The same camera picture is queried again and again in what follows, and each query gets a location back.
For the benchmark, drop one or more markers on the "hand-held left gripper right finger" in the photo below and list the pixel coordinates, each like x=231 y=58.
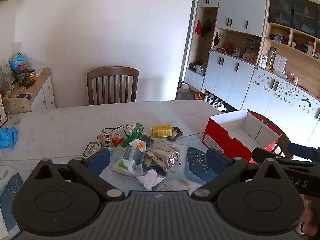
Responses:
x=217 y=160

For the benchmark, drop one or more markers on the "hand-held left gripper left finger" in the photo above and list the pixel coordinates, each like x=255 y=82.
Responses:
x=98 y=158

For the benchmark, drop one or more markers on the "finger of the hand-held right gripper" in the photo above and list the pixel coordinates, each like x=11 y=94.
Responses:
x=300 y=150
x=260 y=153

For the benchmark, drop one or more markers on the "grey oval case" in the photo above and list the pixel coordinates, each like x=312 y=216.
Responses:
x=91 y=150

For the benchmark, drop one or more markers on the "red cardboard box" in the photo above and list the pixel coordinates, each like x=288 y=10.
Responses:
x=217 y=135

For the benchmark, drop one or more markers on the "orange toy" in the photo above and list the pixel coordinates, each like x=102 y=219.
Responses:
x=117 y=141

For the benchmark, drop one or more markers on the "white plastic bag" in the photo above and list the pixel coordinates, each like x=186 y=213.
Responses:
x=130 y=160
x=151 y=178

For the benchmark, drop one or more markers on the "green printed packet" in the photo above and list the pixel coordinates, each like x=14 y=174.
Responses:
x=132 y=129

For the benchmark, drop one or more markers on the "pale green round object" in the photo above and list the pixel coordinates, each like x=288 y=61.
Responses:
x=148 y=160

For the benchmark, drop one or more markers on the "dark grey packet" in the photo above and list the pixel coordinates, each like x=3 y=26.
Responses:
x=147 y=140

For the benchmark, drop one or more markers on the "silver foil packet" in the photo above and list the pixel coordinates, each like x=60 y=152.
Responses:
x=165 y=157

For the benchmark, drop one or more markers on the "small yellow box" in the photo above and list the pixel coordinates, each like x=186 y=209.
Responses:
x=162 y=131

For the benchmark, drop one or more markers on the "person's right hand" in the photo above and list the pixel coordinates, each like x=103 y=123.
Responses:
x=313 y=217

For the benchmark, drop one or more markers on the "brown wooden chair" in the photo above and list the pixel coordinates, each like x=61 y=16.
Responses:
x=112 y=73
x=286 y=143

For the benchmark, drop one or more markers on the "row of shoes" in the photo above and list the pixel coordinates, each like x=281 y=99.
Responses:
x=216 y=103

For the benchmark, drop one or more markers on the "orange slippers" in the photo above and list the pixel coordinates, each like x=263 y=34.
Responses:
x=199 y=96

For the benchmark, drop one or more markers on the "patterned rug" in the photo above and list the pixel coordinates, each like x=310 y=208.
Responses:
x=183 y=90

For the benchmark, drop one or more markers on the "beige slippers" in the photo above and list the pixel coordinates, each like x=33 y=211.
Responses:
x=184 y=85

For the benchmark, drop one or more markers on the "white sideboard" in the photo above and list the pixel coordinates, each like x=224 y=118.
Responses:
x=46 y=92

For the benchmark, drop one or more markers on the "white canister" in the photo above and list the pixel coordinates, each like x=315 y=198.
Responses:
x=277 y=62
x=283 y=63

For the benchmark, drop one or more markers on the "grey plastic bag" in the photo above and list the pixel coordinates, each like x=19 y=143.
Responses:
x=201 y=69

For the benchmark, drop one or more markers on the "blue glove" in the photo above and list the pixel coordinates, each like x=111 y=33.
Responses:
x=7 y=137

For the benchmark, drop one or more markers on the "clear drinking glass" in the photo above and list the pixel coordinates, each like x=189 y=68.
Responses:
x=13 y=115

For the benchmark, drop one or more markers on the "blue fish-print placemat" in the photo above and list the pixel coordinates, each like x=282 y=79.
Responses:
x=10 y=195

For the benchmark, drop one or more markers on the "wooden holder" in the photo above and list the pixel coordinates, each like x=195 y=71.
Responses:
x=17 y=104

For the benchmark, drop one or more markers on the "black yellow screwdriver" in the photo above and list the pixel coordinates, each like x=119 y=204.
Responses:
x=28 y=84

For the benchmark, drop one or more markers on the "orange label jar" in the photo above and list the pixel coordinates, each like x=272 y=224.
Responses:
x=32 y=75

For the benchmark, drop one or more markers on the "dark glass jar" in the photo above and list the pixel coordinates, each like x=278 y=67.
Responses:
x=21 y=77

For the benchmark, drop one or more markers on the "clear plastic bag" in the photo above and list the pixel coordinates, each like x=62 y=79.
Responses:
x=32 y=63

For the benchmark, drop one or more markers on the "clear plastic package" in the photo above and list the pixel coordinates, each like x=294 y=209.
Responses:
x=5 y=77

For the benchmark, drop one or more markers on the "blue globe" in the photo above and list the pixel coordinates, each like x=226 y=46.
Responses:
x=18 y=62

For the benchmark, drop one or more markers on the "black hanging bag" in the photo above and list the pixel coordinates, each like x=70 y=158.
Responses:
x=207 y=28

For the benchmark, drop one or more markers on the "red hanging garment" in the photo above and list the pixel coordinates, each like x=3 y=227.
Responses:
x=198 y=28

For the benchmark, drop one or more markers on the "white wall cabinet unit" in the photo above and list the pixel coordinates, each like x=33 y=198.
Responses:
x=235 y=5

